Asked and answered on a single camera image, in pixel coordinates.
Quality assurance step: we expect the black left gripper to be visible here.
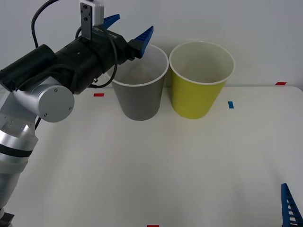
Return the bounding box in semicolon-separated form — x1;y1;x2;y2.
91;14;155;71

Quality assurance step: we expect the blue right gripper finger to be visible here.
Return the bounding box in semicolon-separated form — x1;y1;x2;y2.
281;183;303;227

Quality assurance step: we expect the grey plastic waste bin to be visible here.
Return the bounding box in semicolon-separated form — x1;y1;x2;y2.
111;44;169;122

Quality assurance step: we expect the yellow-green plastic waste bin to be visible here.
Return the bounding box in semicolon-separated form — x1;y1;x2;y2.
169;40;235;120

